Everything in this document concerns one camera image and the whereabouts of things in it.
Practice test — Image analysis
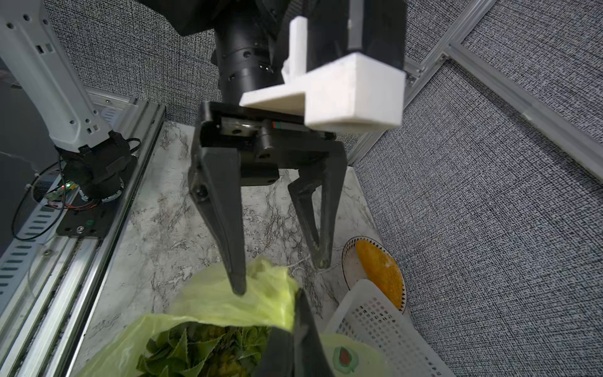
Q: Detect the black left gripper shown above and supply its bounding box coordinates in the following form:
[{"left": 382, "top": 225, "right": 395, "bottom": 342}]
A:
[{"left": 188, "top": 101, "right": 348, "bottom": 296}]

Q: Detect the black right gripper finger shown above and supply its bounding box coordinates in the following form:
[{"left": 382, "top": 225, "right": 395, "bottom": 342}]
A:
[{"left": 254, "top": 289, "right": 334, "bottom": 377}]

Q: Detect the yellow-green avocado plastic bag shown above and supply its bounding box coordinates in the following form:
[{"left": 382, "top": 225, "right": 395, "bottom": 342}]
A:
[{"left": 74, "top": 256, "right": 392, "bottom": 377}]

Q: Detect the pineapple with green crown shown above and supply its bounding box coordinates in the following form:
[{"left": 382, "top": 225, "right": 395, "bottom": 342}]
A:
[{"left": 137, "top": 322, "right": 271, "bottom": 376}]

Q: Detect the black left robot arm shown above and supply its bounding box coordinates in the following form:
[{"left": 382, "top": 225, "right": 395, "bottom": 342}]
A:
[{"left": 147, "top": 1, "right": 408, "bottom": 295}]

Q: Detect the white perforated plastic basket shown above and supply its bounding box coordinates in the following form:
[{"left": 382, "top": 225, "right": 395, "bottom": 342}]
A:
[{"left": 323, "top": 279, "right": 454, "bottom": 376}]

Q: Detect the bowl with orange food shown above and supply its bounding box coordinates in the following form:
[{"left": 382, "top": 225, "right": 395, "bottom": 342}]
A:
[{"left": 341, "top": 236, "right": 408, "bottom": 314}]

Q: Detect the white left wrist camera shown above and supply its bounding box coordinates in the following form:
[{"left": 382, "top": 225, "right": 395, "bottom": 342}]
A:
[{"left": 240, "top": 17, "right": 406, "bottom": 134}]

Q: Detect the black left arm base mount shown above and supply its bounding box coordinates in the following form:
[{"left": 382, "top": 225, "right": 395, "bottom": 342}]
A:
[{"left": 56, "top": 131, "right": 141, "bottom": 239}]

